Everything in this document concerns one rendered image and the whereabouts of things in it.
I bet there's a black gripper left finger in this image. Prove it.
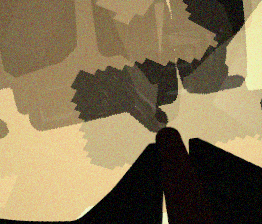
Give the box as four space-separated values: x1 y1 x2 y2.
0 143 163 224

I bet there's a dark red peg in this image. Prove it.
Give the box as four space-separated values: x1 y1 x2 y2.
155 127 217 224

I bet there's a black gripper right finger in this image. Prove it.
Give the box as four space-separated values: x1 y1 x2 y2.
188 137 262 224

